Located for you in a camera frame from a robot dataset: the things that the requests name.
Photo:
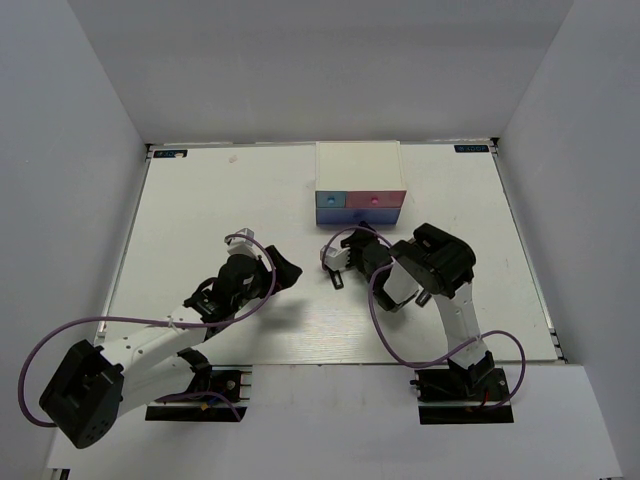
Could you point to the blue label sticker right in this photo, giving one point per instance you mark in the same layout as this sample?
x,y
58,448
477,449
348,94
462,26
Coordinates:
x,y
471,148

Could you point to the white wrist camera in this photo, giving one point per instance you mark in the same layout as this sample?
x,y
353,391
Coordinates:
x,y
241,243
334,259

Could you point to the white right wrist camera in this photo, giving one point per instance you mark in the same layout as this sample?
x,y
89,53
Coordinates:
x,y
334,259

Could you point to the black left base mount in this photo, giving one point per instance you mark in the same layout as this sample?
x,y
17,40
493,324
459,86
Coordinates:
x,y
220,396

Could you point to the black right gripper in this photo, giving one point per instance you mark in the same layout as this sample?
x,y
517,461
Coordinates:
x,y
359,239

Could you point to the blue label sticker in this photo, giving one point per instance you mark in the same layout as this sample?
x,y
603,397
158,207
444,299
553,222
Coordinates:
x,y
170,153
471,148

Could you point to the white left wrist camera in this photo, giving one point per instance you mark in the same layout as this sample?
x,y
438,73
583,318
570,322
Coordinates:
x,y
241,243

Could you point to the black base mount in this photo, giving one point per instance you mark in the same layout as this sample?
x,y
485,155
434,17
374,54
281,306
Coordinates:
x,y
442,400
220,396

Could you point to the light blue small drawer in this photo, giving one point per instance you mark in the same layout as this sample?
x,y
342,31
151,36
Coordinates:
x,y
330,199

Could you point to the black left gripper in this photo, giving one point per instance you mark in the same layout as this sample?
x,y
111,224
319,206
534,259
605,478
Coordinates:
x,y
286,272

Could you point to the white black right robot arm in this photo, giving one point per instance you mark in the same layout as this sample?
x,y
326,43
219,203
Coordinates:
x,y
432,265

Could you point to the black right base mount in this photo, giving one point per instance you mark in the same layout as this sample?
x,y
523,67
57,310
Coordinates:
x,y
442,400

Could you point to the blue label sticker left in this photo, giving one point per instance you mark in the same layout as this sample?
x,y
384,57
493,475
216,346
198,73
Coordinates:
x,y
170,153

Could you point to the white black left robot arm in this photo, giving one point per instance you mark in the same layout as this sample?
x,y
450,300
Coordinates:
x,y
95,385

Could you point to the orange cap black highlighter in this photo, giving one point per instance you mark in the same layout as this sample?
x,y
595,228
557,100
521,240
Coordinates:
x,y
336,279

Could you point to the white drawer cabinet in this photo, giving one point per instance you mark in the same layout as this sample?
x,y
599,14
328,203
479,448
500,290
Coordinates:
x,y
359,166

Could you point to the green cap black highlighter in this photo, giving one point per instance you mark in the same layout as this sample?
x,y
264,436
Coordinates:
x,y
423,298

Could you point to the pink small drawer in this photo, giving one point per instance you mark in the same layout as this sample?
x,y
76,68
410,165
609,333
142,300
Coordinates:
x,y
375,199

